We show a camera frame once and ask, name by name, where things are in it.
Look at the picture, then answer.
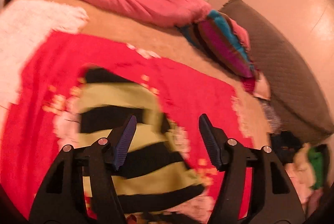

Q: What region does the green black striped frog sweater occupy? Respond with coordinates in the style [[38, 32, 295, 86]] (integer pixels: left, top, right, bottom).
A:
[[78, 67, 205, 214]]

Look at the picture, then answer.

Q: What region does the red floral blanket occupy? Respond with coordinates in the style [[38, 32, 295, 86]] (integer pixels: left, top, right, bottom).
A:
[[1, 32, 251, 223]]

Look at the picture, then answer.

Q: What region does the grey quilted headboard cushion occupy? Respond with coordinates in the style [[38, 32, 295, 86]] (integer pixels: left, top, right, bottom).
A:
[[220, 0, 333, 143]]

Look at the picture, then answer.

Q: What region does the striped colourful pillow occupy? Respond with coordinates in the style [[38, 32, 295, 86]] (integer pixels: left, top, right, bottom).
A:
[[179, 10, 257, 79]]

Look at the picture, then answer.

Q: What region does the peach bear blanket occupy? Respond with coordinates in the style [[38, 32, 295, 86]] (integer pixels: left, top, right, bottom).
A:
[[1, 0, 89, 122]]

